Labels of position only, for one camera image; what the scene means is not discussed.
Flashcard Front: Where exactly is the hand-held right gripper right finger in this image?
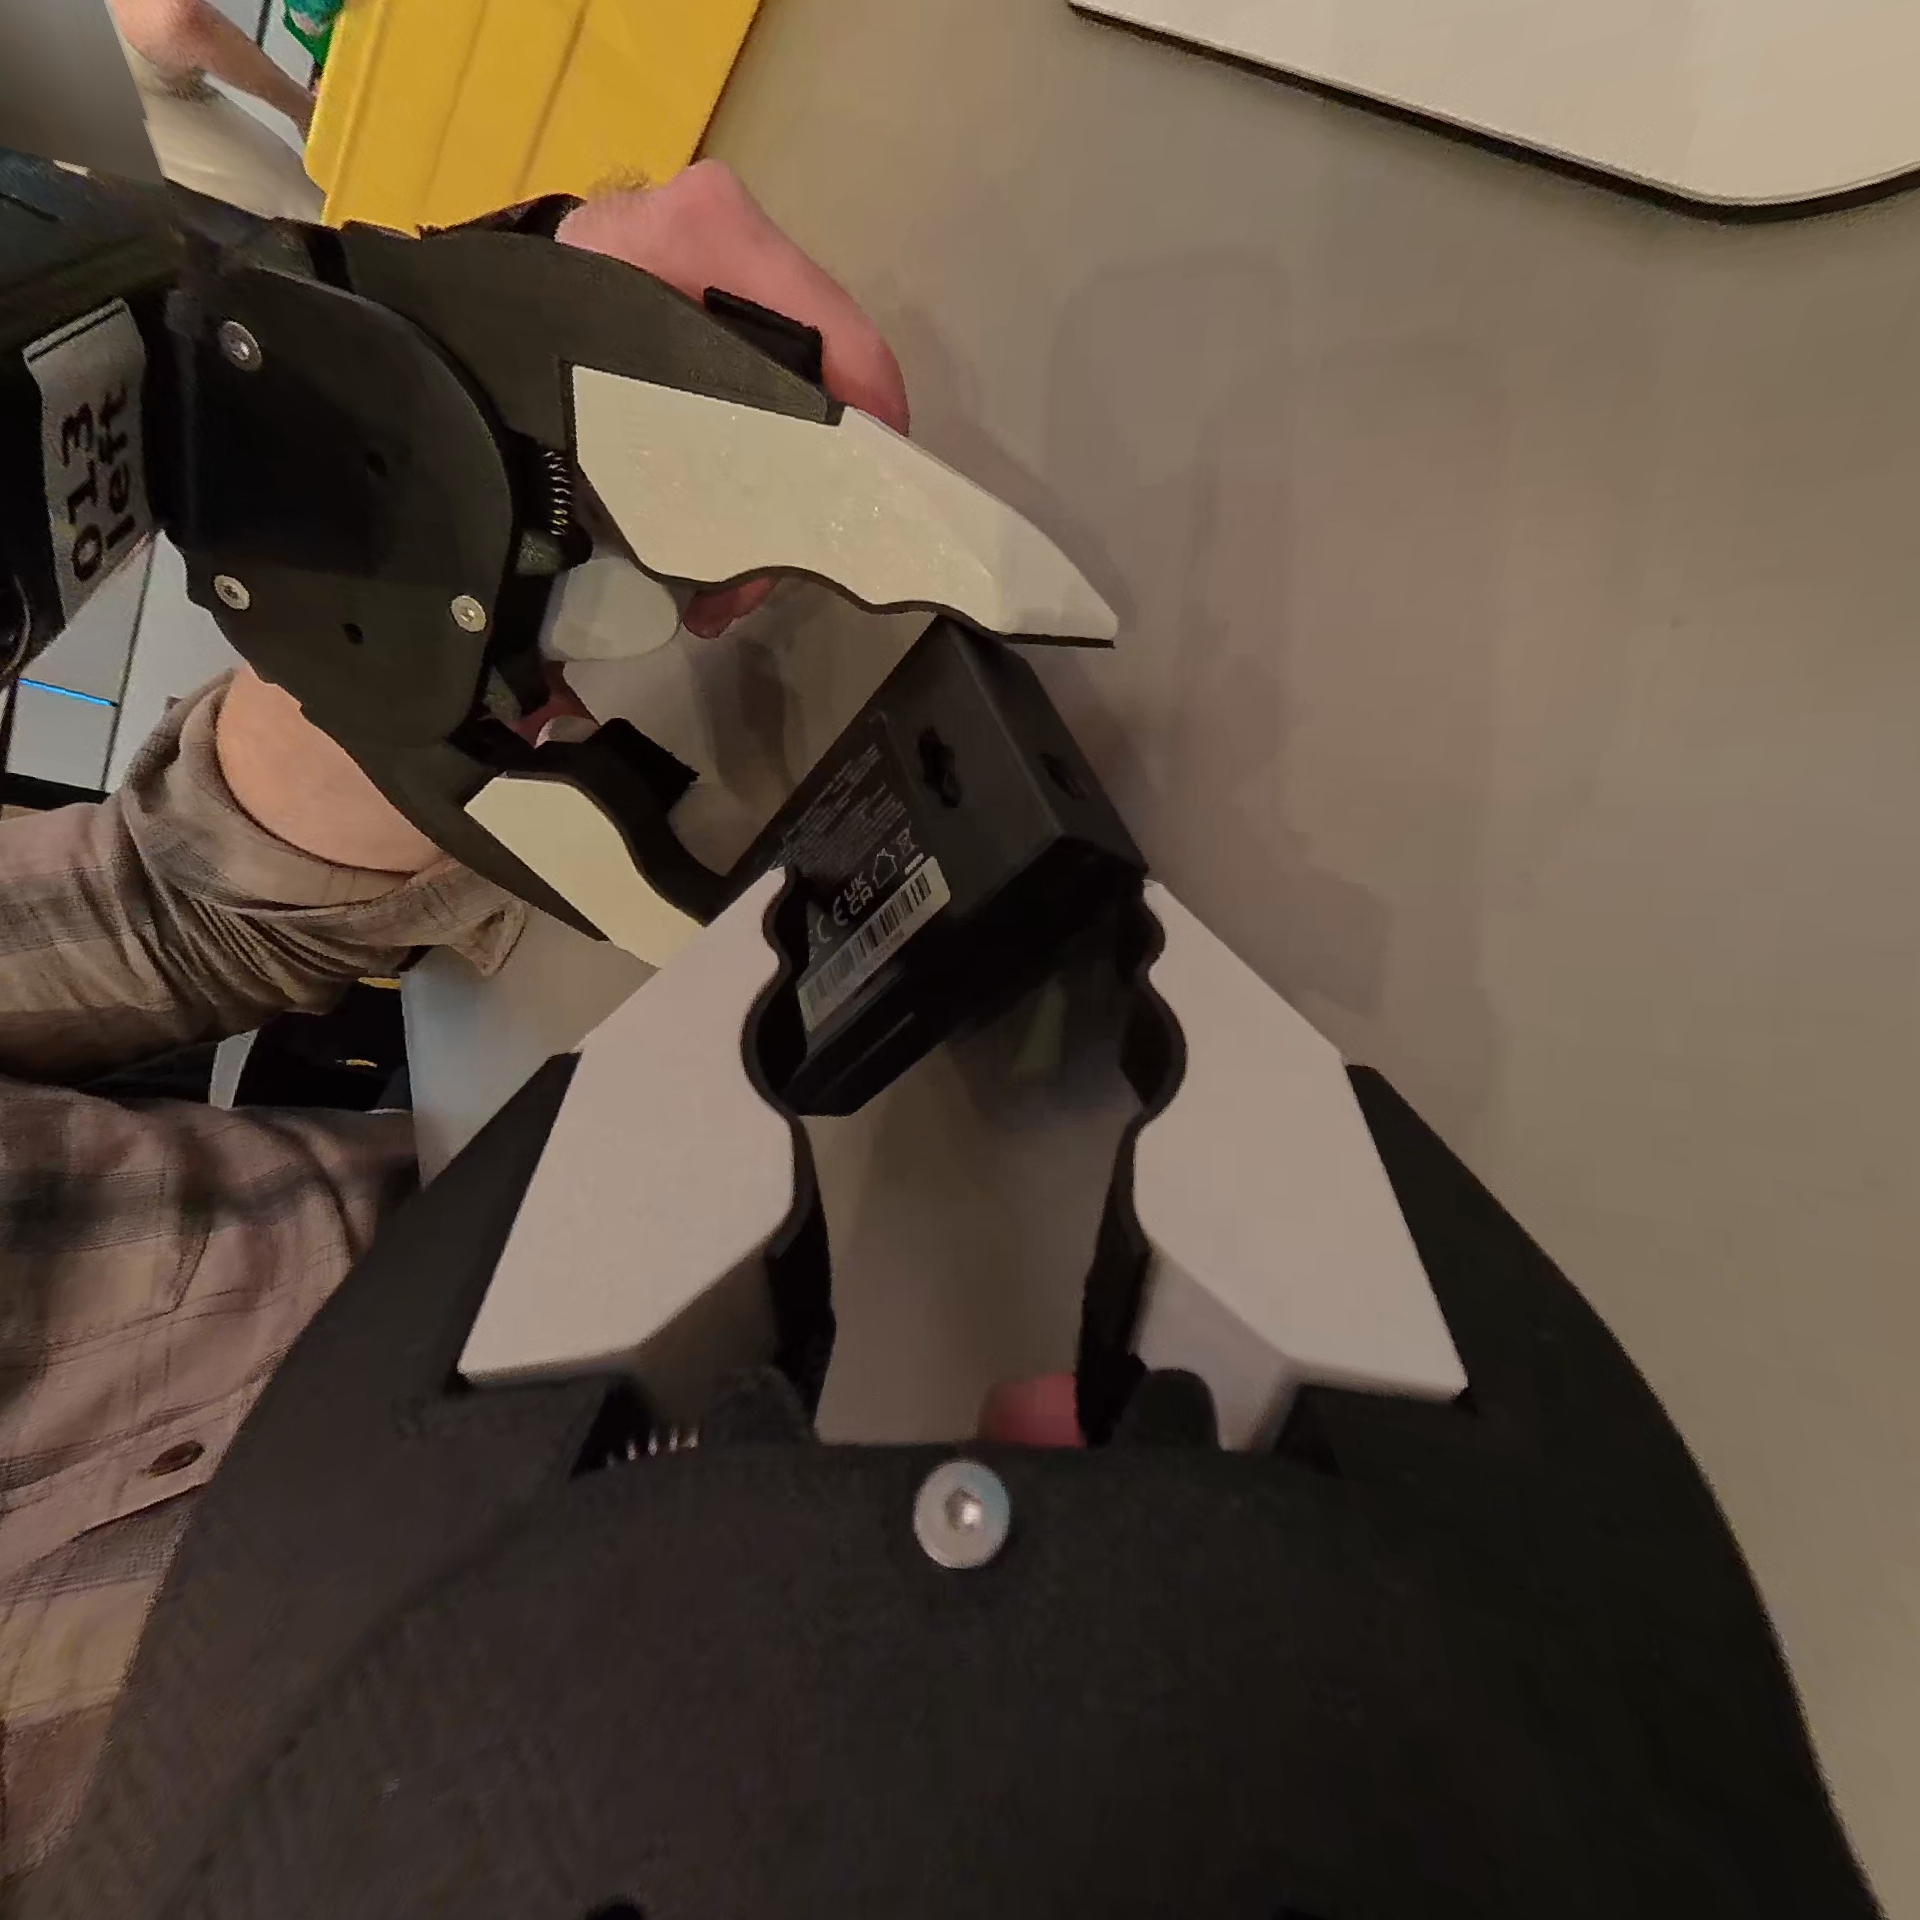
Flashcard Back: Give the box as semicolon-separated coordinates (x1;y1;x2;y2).
1079;883;1473;1452

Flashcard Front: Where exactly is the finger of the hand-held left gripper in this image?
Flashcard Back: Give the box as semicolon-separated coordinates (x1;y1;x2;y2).
462;724;784;972
539;363;1122;665

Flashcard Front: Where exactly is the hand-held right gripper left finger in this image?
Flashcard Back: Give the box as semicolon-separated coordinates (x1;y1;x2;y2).
455;872;836;1389

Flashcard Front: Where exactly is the black network switch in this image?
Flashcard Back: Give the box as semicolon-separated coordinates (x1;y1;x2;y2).
720;616;1152;1121

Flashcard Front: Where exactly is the yellow plastic bin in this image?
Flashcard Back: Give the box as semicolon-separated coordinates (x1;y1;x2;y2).
304;0;764;243

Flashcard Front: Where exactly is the person's left forearm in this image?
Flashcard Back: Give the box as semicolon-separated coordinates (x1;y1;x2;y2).
0;673;530;1074

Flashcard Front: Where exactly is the person's left hand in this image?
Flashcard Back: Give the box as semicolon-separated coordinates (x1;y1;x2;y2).
558;153;916;441

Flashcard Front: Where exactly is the person's right hand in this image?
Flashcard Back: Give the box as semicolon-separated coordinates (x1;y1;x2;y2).
984;1370;1087;1452

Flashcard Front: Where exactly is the person's plaid shirt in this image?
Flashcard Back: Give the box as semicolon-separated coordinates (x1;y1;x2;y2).
0;1072;430;1848

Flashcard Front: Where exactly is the white sign stand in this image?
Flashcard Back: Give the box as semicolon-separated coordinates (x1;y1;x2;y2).
1068;0;1920;225

